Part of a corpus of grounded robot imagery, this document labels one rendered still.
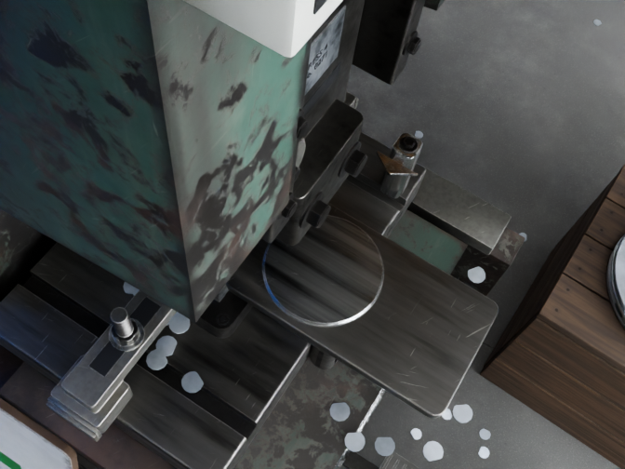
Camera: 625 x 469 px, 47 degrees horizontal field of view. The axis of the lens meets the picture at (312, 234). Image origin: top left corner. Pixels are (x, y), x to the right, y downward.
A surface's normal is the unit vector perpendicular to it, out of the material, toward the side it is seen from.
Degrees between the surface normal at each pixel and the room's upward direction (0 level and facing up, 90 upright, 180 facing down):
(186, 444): 0
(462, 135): 0
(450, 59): 0
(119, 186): 90
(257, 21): 90
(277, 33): 90
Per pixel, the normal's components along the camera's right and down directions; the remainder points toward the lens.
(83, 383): 0.09, -0.46
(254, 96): 0.84, 0.51
